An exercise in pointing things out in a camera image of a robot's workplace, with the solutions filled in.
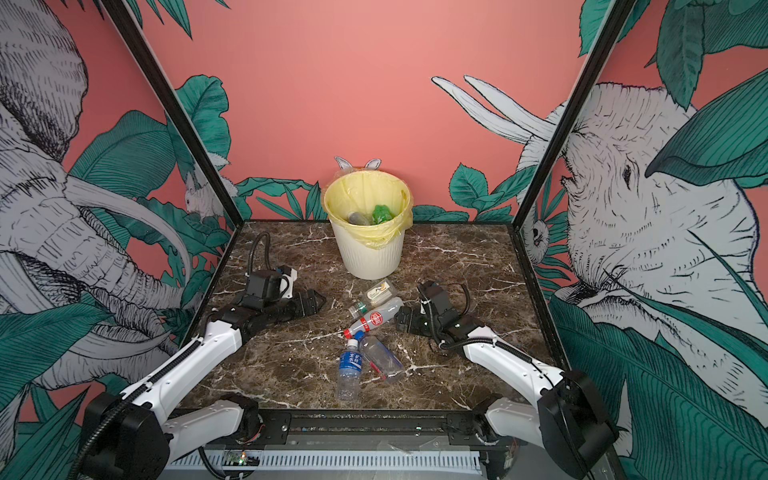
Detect crushed clear bottle blue cap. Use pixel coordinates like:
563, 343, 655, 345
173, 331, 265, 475
354, 332, 405, 383

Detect green bottle green label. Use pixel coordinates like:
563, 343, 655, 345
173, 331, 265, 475
371, 204, 395, 225

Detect clear bottle white cap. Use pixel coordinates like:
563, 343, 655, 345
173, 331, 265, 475
347, 212, 372, 226

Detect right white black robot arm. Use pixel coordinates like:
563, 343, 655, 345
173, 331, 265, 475
394, 304, 619, 479

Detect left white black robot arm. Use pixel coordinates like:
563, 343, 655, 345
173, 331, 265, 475
68, 289, 326, 479

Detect white ribbed plastic bin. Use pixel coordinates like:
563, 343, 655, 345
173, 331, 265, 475
331, 222, 405, 280

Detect yellow plastic bin liner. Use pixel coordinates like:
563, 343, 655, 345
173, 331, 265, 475
322, 169, 413, 249

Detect clear bottle red label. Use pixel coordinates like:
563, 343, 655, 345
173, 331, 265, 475
343, 296, 404, 339

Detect small clear bottle cream label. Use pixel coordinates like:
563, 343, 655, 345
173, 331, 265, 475
348, 279, 397, 318

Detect blue label bottle white cap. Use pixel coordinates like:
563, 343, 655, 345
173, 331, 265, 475
337, 339, 363, 402

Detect white perforated vent strip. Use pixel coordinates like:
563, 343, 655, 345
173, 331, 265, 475
207, 450, 484, 473

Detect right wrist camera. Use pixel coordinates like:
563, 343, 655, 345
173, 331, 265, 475
417, 280, 454, 316

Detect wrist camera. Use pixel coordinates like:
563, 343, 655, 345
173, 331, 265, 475
417, 280, 454, 316
240, 266, 298, 309

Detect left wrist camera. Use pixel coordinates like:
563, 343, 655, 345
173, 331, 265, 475
240, 266, 298, 309

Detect black front rail frame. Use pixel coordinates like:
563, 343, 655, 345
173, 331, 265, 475
179, 409, 517, 448

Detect left black corner post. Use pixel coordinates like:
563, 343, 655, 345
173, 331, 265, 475
101, 0, 244, 228

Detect black corner post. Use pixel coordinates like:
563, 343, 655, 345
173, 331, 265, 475
101, 0, 244, 228
512, 0, 635, 233

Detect right black corner post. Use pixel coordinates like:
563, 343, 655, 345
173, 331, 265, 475
512, 0, 635, 233

